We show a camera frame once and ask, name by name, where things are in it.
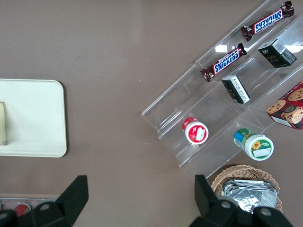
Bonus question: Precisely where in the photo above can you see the red lid yogurt cup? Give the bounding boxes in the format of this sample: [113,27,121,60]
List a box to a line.
[181,116,210,145]

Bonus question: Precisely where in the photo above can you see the small black box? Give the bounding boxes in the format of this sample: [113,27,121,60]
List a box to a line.
[221,75,251,105]
[257,38,298,69]

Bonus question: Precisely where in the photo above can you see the clear acrylic stepped display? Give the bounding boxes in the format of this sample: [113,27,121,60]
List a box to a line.
[141,0,303,181]

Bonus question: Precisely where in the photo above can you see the red cookie box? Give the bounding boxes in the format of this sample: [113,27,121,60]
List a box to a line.
[266,81,303,131]

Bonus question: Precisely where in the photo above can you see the clear acrylic bottle rack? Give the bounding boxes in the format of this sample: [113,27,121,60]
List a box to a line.
[0,195,59,213]

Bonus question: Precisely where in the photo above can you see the aluminium foil containers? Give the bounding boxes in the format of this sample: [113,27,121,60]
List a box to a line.
[221,179,280,210]

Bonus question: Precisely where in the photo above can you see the triangular sandwich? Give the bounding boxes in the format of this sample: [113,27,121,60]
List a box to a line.
[0,101,9,146]

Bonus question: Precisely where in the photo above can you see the cream plastic tray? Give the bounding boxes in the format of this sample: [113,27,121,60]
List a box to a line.
[0,79,68,158]

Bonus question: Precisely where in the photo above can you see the green lid yogurt cup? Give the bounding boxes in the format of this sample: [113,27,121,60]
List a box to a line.
[233,128,275,162]

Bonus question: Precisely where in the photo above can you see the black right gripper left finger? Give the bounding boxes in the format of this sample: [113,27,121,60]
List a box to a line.
[18,175,89,227]

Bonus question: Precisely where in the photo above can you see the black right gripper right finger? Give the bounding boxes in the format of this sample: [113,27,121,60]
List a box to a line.
[188,175,297,227]

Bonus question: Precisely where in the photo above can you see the red soda bottle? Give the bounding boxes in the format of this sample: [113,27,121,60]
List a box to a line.
[14,204,31,217]

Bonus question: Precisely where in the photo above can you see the light wicker basket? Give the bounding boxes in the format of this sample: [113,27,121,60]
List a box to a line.
[211,164,284,214]

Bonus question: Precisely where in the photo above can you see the Snickers bar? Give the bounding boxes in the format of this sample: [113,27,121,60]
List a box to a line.
[200,43,248,83]
[241,0,295,42]

